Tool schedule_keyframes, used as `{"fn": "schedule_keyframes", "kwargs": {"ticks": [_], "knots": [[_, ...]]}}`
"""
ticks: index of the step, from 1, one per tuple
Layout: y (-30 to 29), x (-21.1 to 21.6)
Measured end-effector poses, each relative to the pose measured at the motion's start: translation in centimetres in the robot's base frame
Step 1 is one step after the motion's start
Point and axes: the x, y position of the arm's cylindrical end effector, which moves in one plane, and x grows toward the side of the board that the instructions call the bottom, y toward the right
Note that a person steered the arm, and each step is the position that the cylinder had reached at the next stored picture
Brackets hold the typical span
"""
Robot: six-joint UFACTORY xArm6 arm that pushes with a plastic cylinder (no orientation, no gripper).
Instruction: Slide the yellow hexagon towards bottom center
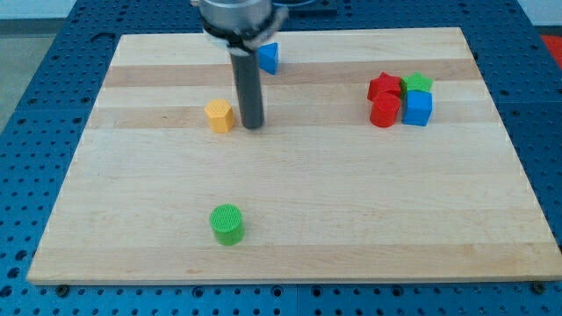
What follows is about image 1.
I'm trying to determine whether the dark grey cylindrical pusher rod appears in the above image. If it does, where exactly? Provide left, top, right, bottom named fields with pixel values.
left=230, top=52, right=264, bottom=129

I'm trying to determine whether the yellow hexagon block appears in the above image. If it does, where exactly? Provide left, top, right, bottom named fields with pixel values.
left=205, top=99, right=235, bottom=133

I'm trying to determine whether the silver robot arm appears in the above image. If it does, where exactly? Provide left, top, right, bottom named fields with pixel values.
left=198, top=0, right=289, bottom=129

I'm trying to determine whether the blue triangle block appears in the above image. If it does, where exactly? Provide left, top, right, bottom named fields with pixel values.
left=258, top=42, right=278, bottom=75

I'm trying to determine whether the red star block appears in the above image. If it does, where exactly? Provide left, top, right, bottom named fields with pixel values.
left=367, top=72, right=402, bottom=101

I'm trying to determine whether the red cylinder block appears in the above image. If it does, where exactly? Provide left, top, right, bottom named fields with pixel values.
left=370, top=92, right=401, bottom=128

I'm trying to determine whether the light wooden board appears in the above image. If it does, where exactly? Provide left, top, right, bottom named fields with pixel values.
left=27, top=27, right=561, bottom=285

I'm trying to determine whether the green cylinder block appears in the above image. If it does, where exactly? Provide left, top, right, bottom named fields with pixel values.
left=209, top=204, right=245, bottom=246

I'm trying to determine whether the green star block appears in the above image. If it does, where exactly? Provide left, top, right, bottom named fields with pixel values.
left=401, top=72, right=434, bottom=94

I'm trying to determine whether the blue cube block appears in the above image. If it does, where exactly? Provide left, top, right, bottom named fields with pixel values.
left=402, top=90, right=433, bottom=126

